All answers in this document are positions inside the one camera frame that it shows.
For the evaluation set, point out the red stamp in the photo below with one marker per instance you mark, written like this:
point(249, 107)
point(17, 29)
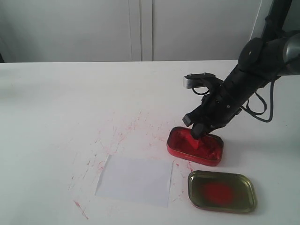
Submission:
point(192, 143)

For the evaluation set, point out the white paper sheet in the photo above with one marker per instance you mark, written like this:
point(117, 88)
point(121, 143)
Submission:
point(136, 180)

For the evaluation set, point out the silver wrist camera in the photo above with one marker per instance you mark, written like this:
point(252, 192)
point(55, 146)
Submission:
point(207, 80)

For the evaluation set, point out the white cabinet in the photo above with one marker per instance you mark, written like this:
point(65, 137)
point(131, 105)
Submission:
point(128, 30)

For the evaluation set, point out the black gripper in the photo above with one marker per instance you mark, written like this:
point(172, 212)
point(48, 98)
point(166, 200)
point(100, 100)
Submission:
point(217, 109)

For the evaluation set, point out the red ink pad tin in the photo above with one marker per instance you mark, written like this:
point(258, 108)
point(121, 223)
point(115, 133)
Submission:
point(207, 150)

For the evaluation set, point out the dark vertical post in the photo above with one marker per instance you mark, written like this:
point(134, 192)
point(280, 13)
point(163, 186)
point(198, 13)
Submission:
point(275, 19)

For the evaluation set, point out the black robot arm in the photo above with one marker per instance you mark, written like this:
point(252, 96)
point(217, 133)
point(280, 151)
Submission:
point(259, 63)

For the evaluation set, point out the gold tin lid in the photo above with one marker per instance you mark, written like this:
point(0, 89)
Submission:
point(221, 191)

